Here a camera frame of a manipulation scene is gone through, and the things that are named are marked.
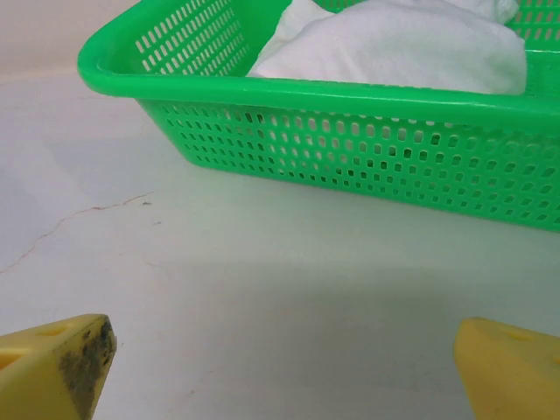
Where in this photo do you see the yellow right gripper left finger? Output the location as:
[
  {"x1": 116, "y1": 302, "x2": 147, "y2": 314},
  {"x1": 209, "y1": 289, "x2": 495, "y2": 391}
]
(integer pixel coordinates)
[{"x1": 0, "y1": 313, "x2": 118, "y2": 420}]

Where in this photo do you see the green plastic mesh basket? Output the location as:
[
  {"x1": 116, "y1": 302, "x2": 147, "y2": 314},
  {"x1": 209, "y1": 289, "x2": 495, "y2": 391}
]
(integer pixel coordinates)
[{"x1": 77, "y1": 0, "x2": 560, "y2": 233}]

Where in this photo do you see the white t-shirt with black print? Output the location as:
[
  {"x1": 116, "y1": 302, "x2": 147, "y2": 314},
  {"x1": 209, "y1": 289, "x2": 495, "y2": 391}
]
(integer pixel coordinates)
[{"x1": 246, "y1": 0, "x2": 528, "y2": 96}]

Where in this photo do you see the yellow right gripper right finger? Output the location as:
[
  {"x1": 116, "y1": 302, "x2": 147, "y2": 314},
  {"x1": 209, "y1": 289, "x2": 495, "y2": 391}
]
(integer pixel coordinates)
[{"x1": 453, "y1": 317, "x2": 560, "y2": 420}]

